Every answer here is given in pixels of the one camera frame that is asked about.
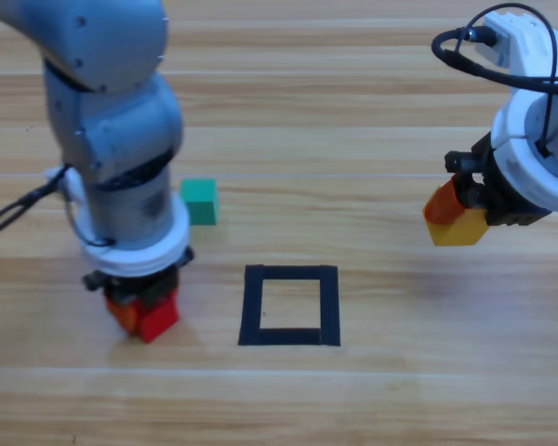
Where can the yellow wooden cube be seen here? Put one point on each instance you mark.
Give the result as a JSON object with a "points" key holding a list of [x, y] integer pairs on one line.
{"points": [[460, 232]]}

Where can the black tape square outline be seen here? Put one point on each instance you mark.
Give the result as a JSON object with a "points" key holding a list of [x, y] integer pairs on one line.
{"points": [[251, 306]]}

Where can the red wooden cube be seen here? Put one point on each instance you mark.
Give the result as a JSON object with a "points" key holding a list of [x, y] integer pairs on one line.
{"points": [[160, 320]]}

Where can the green wooden cube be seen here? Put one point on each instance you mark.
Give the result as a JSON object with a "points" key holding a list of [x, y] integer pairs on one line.
{"points": [[202, 200]]}

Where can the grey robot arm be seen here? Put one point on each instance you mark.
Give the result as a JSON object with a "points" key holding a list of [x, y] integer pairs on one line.
{"points": [[116, 116], [516, 153]]}

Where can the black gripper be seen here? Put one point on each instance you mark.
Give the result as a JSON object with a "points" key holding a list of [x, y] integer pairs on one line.
{"points": [[502, 204], [144, 288]]}

